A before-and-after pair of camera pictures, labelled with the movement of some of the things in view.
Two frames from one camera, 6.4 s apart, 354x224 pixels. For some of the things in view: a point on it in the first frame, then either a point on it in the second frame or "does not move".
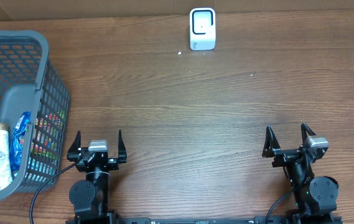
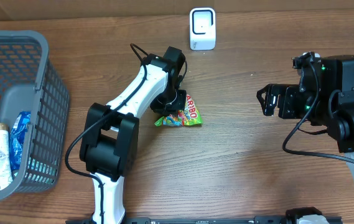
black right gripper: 270,149 to 286,93
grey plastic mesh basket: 15,76 does not move
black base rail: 252,219 does not move
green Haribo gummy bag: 46,145 to 190,116
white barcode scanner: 202,27 does not move
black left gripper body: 112,165 to 170,101
